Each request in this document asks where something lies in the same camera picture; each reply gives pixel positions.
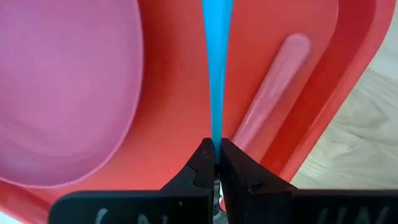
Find pink round plate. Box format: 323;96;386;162
0;0;144;189

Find fork with pink handle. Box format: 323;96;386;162
231;32;313;154

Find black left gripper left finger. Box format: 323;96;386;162
48;138;216;224

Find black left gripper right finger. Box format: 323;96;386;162
220;138;398;224

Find red plastic tray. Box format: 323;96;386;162
0;0;396;224

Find spoon with blue handle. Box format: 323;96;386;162
201;0;234;224

